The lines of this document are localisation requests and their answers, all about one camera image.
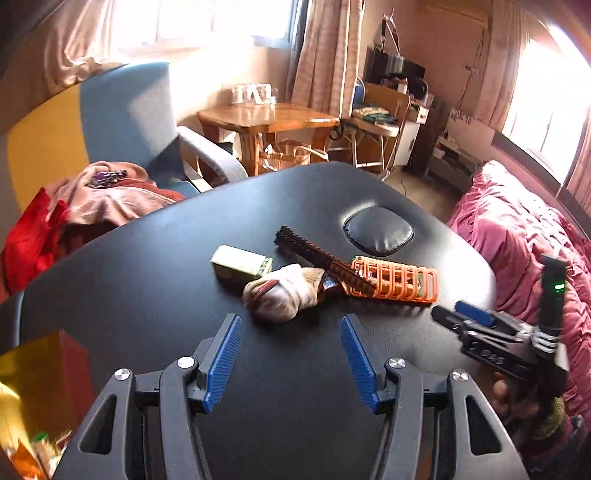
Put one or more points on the pink bed blanket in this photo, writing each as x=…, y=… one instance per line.
x=503, y=221

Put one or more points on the red tin box gold inside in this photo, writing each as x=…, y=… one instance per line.
x=41, y=369

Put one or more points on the white low shelf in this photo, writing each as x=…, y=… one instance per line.
x=452, y=159

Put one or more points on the wooden side table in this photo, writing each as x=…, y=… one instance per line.
x=268, y=117

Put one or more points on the woven basket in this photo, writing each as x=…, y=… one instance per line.
x=291, y=157

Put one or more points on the person's right forearm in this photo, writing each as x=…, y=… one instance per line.
x=545, y=429

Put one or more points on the black monitor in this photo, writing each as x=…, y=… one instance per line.
x=411, y=69

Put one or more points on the small snack bar wrapper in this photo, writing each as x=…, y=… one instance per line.
x=332, y=282

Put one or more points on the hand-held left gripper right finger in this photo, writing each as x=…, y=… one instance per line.
x=360, y=364

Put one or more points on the person's right hand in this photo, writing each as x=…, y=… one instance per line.
x=503, y=397

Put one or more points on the window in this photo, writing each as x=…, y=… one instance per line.
x=540, y=106
x=198, y=23

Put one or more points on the blue round fan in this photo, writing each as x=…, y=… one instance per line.
x=360, y=92

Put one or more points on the orange plastic rack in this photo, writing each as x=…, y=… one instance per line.
x=433, y=286

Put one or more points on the clear organiser with jars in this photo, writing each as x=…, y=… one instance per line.
x=251, y=94

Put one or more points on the pink cloth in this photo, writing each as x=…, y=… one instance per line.
x=115, y=203

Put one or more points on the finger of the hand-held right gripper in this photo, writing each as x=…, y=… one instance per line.
x=448, y=318
x=473, y=310

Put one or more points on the purple patterned cloth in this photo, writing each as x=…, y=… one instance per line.
x=107, y=177

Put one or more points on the blue yellow grey armchair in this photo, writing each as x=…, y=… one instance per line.
x=129, y=120

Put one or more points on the white cabinet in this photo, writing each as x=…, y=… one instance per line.
x=411, y=138

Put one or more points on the folded green cloth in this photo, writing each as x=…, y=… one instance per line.
x=371, y=115

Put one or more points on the red cloth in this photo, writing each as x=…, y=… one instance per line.
x=32, y=240

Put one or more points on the small green gold box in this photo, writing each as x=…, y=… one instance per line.
x=238, y=263

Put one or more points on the black round cushion plug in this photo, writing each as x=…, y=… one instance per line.
x=378, y=230

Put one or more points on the beige patterned curtain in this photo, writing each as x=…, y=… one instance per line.
x=78, y=41
x=501, y=64
x=328, y=50

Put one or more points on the hanging grey white item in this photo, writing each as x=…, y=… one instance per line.
x=392, y=60

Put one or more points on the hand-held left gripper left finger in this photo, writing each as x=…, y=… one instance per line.
x=224, y=360

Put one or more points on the beige pink sock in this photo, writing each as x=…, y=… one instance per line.
x=281, y=295

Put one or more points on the black bed headboard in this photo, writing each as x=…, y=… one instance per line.
x=526, y=157

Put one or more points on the wooden back chair white frame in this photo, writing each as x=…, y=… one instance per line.
x=388, y=99

